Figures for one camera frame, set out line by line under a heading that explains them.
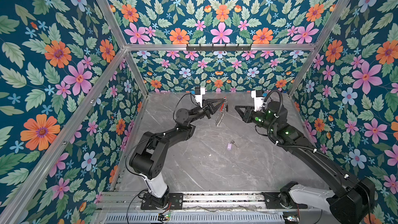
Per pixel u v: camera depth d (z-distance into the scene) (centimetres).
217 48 92
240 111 69
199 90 65
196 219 77
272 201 73
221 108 73
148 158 47
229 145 93
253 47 180
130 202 73
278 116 51
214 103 70
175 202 74
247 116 62
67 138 55
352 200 37
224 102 69
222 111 70
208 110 66
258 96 63
